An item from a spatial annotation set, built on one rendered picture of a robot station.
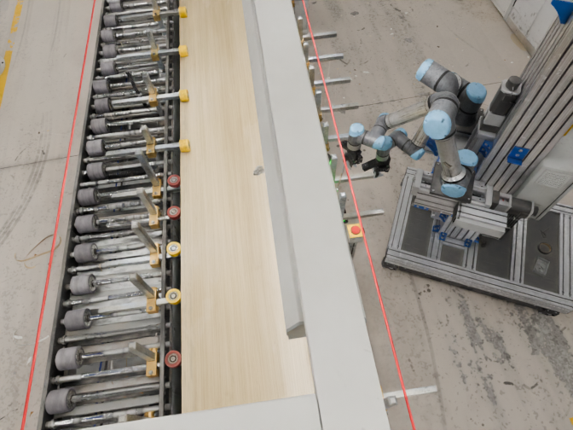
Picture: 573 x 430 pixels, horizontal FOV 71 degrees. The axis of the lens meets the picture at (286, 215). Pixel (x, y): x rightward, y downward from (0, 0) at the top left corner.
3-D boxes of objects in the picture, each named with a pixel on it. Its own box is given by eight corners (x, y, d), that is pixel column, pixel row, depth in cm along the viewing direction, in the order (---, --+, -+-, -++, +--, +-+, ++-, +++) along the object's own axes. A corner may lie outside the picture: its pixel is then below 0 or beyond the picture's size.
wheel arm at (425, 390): (432, 385, 197) (435, 384, 194) (435, 392, 196) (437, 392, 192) (345, 398, 196) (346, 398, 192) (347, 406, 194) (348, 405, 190)
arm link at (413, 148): (473, 81, 199) (422, 159, 231) (454, 70, 203) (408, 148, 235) (463, 84, 191) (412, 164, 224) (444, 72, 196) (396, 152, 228)
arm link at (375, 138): (390, 129, 208) (370, 122, 211) (382, 144, 204) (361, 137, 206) (387, 139, 215) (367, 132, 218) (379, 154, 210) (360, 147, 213)
